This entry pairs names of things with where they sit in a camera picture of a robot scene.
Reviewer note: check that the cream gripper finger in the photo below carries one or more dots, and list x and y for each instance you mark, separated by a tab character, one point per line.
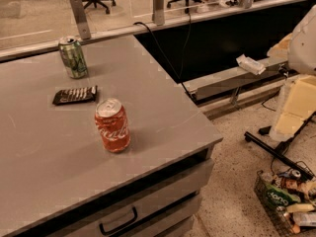
296	104

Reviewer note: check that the red coke can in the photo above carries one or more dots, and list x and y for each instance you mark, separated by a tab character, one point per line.
112	124

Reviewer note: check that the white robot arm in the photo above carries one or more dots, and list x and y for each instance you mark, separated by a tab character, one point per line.
301	54

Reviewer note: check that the green soda can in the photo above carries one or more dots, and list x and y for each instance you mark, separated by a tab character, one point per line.
73	58

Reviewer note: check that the white plastic packet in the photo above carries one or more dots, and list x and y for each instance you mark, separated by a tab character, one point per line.
250	65

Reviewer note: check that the green snack bag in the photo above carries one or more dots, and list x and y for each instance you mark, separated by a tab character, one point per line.
279	197

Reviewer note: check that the dark chocolate bar wrapper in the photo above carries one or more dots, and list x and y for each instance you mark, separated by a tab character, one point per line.
75	96

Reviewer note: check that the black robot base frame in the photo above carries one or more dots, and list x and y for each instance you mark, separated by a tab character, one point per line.
279	151

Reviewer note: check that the wire basket of snacks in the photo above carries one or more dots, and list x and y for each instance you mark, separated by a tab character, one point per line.
293	219

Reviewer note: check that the metal railing post middle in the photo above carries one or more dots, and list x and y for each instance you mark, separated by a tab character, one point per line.
158	12

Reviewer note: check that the metal railing post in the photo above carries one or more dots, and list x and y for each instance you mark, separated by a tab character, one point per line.
158	12
80	19

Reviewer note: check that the grey drawer with black handle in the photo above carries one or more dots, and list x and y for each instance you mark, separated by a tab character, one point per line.
149	212

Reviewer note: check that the metal railing post left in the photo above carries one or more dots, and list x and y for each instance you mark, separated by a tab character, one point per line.
80	19

